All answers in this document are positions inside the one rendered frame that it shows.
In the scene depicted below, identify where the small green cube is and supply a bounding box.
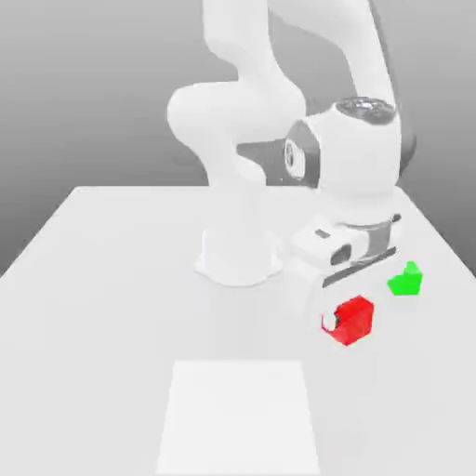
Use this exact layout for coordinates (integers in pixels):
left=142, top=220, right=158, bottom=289
left=386, top=260, right=424, bottom=298

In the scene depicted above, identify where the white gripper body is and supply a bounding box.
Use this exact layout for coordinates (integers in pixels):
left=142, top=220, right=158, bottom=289
left=310, top=245, right=409, bottom=301

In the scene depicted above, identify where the small red cube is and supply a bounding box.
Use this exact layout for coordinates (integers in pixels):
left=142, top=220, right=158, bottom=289
left=320, top=294, right=376, bottom=347

